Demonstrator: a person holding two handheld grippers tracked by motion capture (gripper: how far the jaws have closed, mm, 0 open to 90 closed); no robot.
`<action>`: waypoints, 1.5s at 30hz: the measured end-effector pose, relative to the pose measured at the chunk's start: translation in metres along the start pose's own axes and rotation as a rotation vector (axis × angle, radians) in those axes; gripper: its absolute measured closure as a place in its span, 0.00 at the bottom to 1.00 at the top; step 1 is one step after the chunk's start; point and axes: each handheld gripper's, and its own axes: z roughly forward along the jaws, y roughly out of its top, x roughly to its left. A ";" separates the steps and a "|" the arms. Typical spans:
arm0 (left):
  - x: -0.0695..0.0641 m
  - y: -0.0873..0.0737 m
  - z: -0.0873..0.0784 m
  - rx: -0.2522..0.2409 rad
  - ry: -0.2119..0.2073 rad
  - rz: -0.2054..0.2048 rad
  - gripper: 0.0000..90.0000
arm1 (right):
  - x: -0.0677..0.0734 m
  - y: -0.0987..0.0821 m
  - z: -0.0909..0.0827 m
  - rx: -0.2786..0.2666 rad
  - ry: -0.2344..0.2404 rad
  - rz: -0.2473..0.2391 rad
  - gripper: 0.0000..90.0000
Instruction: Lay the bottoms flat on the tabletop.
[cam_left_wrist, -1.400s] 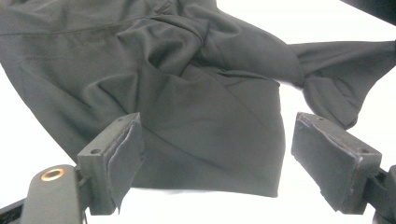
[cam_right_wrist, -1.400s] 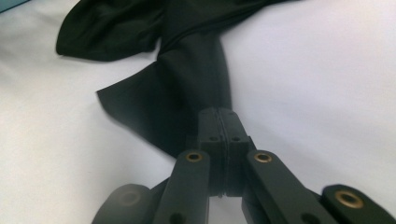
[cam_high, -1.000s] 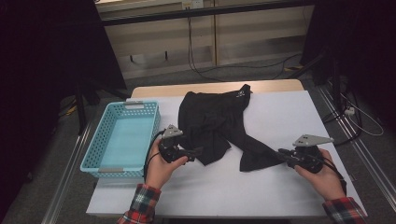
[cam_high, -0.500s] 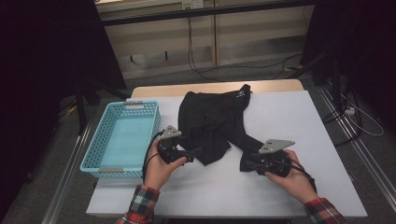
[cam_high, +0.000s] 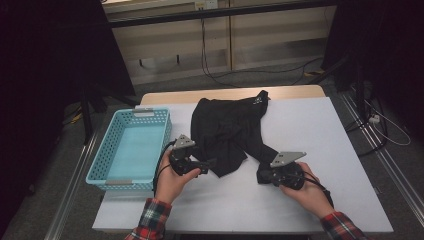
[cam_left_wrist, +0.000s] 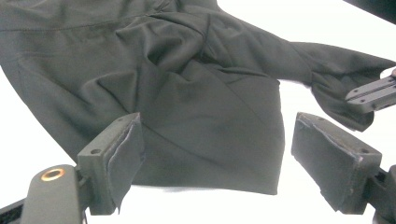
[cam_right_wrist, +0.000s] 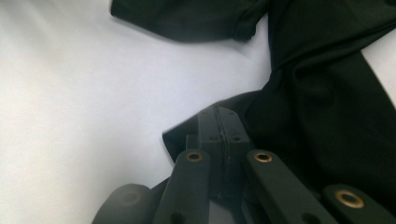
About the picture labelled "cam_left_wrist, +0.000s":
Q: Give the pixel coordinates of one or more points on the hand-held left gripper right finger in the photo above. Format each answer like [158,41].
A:
[330,158]

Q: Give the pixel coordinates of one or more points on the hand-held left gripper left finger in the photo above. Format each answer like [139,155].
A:
[106,161]

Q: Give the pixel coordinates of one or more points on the black shorts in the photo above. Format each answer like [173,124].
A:
[186,93]

